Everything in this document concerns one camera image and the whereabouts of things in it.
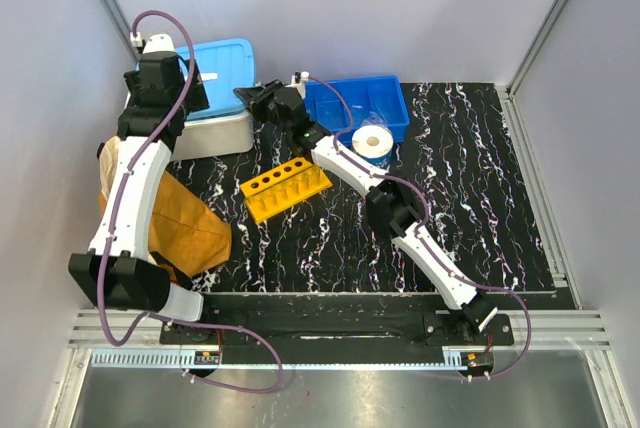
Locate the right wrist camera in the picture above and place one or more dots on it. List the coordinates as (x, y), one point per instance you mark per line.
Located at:
(298, 81)

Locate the wrapped tissue paper roll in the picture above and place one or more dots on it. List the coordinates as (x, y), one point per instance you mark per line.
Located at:
(374, 142)

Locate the yellow test tube rack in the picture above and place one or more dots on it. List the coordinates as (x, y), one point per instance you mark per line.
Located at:
(282, 187)

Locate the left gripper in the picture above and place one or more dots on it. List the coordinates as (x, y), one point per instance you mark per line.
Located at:
(196, 97)

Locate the blue compartment tray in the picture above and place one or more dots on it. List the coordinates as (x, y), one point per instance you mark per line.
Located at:
(382, 96)

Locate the white plastic bin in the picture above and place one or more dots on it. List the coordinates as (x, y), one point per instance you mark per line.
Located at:
(214, 137)

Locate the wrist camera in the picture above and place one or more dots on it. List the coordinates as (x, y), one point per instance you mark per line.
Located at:
(298, 81)
(155, 43)

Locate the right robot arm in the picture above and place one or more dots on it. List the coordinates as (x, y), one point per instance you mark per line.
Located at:
(396, 209)

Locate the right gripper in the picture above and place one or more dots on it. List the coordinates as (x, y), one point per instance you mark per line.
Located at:
(257, 97)

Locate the light blue plastic lid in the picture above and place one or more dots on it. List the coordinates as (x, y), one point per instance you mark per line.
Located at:
(223, 66)

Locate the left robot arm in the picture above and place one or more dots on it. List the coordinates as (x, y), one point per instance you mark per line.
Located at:
(115, 271)

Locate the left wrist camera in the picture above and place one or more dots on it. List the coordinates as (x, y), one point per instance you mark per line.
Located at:
(155, 43)

